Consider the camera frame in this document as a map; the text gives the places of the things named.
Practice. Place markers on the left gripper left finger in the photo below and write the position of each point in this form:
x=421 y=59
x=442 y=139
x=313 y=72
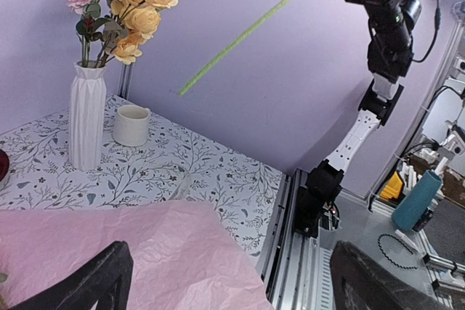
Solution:
x=102 y=283

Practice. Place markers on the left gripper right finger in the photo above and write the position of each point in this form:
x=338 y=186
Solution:
x=359 y=282

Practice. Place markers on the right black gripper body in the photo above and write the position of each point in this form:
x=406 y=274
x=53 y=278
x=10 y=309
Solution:
x=390 y=24

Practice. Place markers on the orange flower stem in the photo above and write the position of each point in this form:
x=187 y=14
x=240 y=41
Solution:
x=238 y=40

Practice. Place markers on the purple pink wrapping paper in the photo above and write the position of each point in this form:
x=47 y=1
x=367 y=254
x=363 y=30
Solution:
x=174 y=255

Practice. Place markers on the cream yellow rose stem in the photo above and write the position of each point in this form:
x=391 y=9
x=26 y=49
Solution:
x=141 y=12

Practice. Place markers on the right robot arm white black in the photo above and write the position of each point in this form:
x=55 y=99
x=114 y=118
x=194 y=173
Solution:
x=374 y=110

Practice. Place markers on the white ribbed vase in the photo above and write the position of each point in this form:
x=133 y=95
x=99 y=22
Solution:
x=86 y=116

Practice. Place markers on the black toothed belt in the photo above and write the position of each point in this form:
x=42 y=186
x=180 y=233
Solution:
x=397 y=252

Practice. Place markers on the yellow storage bin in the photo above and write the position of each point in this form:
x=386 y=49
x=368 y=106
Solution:
x=393 y=189

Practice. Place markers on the teal cylinder bottle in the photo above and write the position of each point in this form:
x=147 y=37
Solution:
x=412 y=208

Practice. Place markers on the dark red saucer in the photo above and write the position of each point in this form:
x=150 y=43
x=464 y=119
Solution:
x=4 y=165

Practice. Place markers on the floral patterned tablecloth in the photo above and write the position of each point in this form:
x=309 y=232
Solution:
x=174 y=164

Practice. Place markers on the cream mug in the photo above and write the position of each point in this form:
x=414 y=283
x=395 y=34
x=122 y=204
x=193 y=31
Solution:
x=131 y=127

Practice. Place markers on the front aluminium rail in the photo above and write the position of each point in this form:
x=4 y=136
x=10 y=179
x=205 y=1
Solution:
x=294 y=269

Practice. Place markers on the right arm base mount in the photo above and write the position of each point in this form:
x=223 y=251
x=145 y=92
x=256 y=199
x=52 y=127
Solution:
x=311 y=207

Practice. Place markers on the right aluminium frame post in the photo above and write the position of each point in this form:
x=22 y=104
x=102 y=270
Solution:
x=125 y=80

